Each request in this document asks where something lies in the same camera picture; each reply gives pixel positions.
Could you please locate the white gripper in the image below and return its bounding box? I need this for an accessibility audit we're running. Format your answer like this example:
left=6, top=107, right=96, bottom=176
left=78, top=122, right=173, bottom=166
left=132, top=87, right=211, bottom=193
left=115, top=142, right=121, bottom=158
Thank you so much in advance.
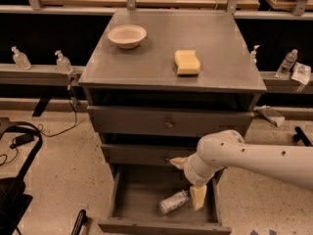
left=170, top=153, right=214, bottom=212

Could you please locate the clear plastic bottle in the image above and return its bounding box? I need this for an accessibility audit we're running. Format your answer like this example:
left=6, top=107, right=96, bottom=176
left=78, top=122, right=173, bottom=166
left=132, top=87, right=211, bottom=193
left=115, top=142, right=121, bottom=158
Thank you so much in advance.
left=158, top=190, right=189, bottom=215

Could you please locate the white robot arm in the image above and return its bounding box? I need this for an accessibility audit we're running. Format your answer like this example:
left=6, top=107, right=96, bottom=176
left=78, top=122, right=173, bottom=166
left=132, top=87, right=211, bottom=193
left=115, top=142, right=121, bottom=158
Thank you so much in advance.
left=170, top=130, right=313, bottom=211

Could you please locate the grey open bottom drawer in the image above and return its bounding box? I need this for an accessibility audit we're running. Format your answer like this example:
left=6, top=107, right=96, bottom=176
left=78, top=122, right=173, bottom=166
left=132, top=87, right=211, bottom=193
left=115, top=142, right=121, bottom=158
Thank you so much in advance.
left=99, top=164, right=232, bottom=235

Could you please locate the grey middle drawer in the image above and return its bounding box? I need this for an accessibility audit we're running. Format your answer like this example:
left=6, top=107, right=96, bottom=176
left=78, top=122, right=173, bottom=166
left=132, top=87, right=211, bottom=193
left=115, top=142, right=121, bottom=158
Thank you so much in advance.
left=102, top=143, right=196, bottom=165

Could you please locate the grey top drawer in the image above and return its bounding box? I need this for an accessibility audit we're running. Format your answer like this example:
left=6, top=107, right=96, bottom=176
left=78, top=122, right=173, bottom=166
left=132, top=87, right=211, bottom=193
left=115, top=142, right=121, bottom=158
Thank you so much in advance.
left=87, top=106, right=253, bottom=137

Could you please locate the grey drawer cabinet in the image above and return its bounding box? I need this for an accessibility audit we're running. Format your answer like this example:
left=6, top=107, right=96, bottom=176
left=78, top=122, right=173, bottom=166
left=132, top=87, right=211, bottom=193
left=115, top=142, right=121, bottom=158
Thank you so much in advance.
left=78, top=9, right=267, bottom=179

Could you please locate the small pump bottle right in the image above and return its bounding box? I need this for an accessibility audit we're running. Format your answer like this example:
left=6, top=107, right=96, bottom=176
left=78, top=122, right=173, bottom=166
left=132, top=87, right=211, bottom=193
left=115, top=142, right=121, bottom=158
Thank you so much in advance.
left=250, top=45, right=260, bottom=64

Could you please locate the clear water bottle on ledge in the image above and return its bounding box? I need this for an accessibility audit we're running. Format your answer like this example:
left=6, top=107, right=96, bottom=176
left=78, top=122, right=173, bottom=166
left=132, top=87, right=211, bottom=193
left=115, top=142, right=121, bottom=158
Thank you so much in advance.
left=275, top=49, right=298, bottom=77

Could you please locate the clear pump bottle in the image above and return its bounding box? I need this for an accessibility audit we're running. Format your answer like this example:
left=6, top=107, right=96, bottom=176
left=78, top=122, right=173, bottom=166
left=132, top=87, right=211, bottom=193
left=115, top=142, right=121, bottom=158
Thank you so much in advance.
left=55, top=50, right=73, bottom=74
left=11, top=46, right=31, bottom=70

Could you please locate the clear pump bottle far left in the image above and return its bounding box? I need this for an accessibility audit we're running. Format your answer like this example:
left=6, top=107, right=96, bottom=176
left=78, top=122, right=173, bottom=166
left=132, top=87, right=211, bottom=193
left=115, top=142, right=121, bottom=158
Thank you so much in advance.
left=11, top=46, right=31, bottom=70

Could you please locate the grey block on floor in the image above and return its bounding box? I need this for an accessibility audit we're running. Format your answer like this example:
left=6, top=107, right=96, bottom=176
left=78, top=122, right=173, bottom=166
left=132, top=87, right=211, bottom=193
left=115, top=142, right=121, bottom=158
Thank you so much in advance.
left=258, top=106, right=285, bottom=126

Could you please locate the yellow sponge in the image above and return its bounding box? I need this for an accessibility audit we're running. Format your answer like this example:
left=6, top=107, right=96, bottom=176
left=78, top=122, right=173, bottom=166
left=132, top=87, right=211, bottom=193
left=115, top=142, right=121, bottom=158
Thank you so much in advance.
left=175, top=50, right=201, bottom=75

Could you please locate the black bar right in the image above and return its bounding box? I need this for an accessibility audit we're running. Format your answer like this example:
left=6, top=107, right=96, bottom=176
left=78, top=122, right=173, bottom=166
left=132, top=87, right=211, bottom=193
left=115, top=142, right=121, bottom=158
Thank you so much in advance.
left=292, top=126, right=313, bottom=147

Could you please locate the clear plastic bag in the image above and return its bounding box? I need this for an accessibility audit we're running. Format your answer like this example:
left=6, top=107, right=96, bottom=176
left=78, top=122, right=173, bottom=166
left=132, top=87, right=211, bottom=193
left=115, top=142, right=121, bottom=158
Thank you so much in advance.
left=291, top=62, right=311, bottom=85

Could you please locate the beige bowl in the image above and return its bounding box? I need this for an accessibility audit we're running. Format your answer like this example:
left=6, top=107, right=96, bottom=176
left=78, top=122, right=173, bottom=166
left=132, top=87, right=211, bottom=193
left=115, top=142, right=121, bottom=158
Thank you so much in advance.
left=108, top=24, right=147, bottom=49

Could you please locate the black power adapter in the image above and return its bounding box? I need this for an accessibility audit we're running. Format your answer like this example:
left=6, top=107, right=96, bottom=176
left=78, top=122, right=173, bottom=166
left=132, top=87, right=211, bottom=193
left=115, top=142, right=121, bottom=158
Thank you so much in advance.
left=15, top=133, right=33, bottom=146

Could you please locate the black chair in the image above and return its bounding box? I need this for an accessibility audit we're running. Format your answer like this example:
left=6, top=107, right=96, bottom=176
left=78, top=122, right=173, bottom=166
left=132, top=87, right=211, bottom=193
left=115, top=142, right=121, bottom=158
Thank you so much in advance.
left=0, top=117, right=42, bottom=235

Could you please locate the black handle at bottom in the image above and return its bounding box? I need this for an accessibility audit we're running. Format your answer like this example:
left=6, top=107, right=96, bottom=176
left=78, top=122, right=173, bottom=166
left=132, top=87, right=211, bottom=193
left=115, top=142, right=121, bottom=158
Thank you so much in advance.
left=70, top=210, right=87, bottom=235

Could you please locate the black cable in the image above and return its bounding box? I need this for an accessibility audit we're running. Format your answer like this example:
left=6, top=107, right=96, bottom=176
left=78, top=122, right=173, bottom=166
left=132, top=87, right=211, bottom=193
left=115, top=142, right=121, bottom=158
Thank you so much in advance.
left=0, top=81, right=81, bottom=166

